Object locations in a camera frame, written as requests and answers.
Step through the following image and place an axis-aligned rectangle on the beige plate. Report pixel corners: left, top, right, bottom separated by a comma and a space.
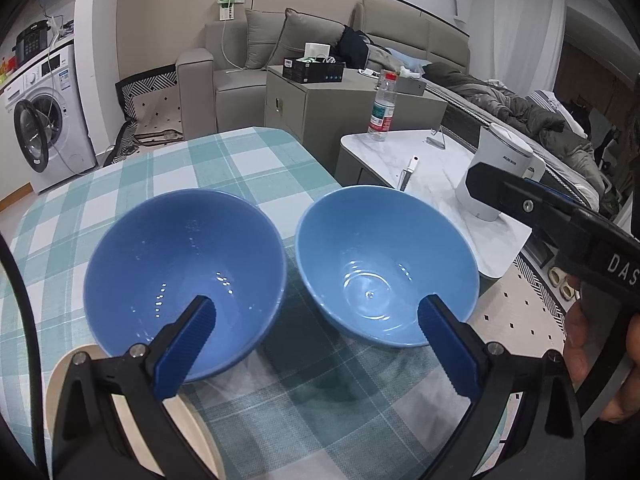
44, 344, 226, 479

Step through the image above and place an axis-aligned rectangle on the light blue ribbed bowl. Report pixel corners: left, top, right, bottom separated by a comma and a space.
295, 185, 480, 348

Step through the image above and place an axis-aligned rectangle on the large dark blue bowl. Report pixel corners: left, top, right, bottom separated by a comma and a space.
84, 188, 286, 382

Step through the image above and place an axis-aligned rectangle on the person's right hand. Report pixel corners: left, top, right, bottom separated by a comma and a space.
563, 284, 640, 424

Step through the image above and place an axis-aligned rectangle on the white electric kettle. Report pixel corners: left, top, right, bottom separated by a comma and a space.
454, 122, 546, 221

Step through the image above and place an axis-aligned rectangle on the grey blanket on bed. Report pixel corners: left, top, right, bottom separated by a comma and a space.
423, 62, 605, 211

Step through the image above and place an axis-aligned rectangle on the white marble side table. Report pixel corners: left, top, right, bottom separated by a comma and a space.
335, 130, 532, 292

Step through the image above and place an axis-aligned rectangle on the plastic water bottle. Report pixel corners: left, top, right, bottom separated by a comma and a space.
368, 70, 398, 141

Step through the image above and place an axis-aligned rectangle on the teal checkered tablecloth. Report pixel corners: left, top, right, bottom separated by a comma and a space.
8, 128, 468, 479

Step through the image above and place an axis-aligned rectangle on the grey cabinet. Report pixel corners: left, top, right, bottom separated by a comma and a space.
263, 64, 449, 176

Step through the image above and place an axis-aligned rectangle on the black organizer box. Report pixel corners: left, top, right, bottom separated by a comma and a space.
282, 58, 346, 84

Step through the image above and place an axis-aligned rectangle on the white washing machine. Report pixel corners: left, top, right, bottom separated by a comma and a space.
2, 40, 96, 194

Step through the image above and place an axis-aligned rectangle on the grey sofa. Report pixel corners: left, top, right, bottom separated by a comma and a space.
176, 0, 471, 140

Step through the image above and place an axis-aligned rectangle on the patterned floor mat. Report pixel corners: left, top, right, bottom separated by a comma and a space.
102, 65, 183, 167

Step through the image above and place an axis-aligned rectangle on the black pressure cooker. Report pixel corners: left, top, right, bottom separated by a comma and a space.
13, 20, 51, 67

